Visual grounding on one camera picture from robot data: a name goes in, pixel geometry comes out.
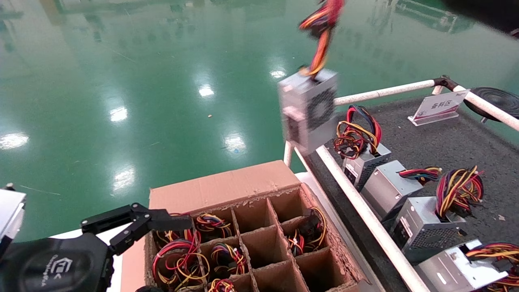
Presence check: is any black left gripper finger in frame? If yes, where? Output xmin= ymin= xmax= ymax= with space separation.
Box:
xmin=109 ymin=209 xmax=193 ymax=256
xmin=81 ymin=203 xmax=150 ymax=235

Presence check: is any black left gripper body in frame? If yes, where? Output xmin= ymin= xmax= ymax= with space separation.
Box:
xmin=0 ymin=233 xmax=115 ymax=292

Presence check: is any silver power supply with cables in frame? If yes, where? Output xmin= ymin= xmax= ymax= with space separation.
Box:
xmin=287 ymin=207 xmax=327 ymax=257
xmin=390 ymin=165 xmax=485 ymax=264
xmin=208 ymin=278 xmax=238 ymax=292
xmin=278 ymin=0 xmax=345 ymax=157
xmin=414 ymin=239 xmax=519 ymax=292
xmin=195 ymin=214 xmax=234 ymax=240
xmin=156 ymin=213 xmax=197 ymax=246
xmin=360 ymin=160 xmax=442 ymax=219
xmin=152 ymin=239 xmax=210 ymax=292
xmin=210 ymin=243 xmax=247 ymax=278
xmin=334 ymin=105 xmax=392 ymax=192

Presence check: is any cardboard box with dividers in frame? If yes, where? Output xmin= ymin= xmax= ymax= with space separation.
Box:
xmin=120 ymin=160 xmax=369 ymax=292

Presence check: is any dark grey felt mat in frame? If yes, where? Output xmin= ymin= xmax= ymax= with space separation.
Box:
xmin=292 ymin=95 xmax=519 ymax=292

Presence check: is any clear acrylic sign stand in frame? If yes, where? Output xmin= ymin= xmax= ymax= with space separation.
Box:
xmin=407 ymin=89 xmax=471 ymax=127

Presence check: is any black round ribbed disc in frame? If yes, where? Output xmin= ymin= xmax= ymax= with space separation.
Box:
xmin=463 ymin=87 xmax=519 ymax=123

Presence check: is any white pipe table frame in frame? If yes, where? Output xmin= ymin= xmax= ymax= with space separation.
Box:
xmin=283 ymin=75 xmax=519 ymax=292

